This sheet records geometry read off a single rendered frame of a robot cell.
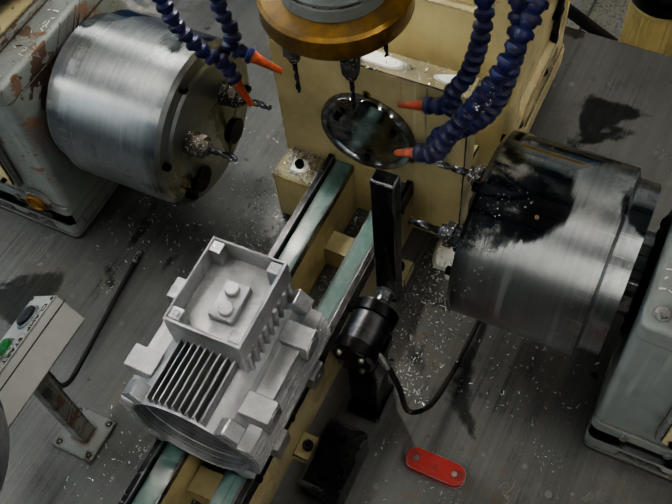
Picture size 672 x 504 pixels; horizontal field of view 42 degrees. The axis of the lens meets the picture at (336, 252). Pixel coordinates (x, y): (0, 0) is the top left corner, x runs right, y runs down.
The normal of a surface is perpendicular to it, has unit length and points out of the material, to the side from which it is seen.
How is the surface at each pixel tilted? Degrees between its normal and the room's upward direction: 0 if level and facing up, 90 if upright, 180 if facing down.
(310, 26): 0
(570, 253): 35
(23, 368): 53
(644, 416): 90
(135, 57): 9
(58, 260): 0
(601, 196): 2
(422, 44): 90
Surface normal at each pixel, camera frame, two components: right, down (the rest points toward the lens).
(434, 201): -0.43, 0.78
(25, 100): 0.90, 0.33
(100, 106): -0.35, 0.15
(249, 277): -0.07, -0.53
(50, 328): 0.67, -0.05
